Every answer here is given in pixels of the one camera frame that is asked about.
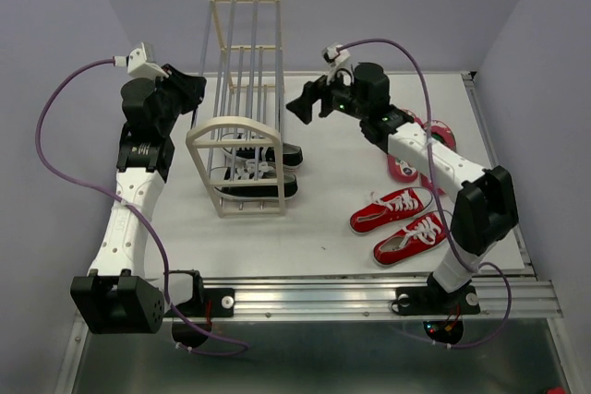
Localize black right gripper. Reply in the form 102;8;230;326
286;61;369;123

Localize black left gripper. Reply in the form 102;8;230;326
151;64;208;135

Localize beige chrome shoe shelf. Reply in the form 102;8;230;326
186;0;286;217

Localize black sneaker white laces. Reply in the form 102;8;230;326
215;166;298;201

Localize pink flip-flop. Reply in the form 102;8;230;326
420;120;457;191
387;155;418;184

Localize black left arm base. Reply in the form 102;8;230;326
164;269;235;354

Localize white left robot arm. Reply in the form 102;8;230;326
70;64;206;334

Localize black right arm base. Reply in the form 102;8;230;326
390;284;481;347

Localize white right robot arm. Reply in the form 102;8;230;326
286;63;518;311

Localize red sneaker upper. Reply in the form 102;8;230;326
349;186;434;234

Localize red sneaker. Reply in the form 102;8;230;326
349;186;434;234
373;211;446;266

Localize red sneaker lower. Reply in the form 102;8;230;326
373;211;446;266

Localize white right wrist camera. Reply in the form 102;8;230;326
321;43;351;84

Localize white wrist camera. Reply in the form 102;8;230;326
114;42;168;79
321;43;351;84

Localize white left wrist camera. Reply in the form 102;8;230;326
114;42;168;79

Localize aluminium mounting rail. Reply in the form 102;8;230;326
78;279;565;321

